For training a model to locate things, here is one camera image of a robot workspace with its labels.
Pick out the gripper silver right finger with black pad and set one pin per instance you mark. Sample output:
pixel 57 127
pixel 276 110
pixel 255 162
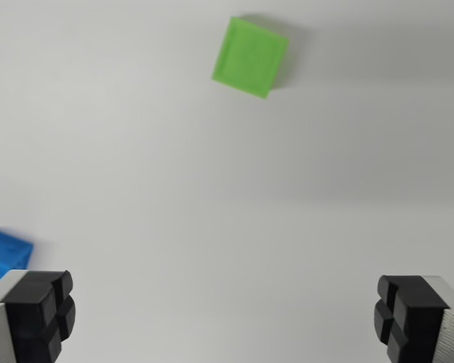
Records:
pixel 420 314

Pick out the blue embossed soft cube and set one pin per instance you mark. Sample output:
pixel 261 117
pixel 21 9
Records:
pixel 4 253

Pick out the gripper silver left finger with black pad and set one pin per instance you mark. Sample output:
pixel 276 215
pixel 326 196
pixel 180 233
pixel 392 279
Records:
pixel 26 314

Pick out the green soft cube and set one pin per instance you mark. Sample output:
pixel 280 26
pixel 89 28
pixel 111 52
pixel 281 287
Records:
pixel 249 56

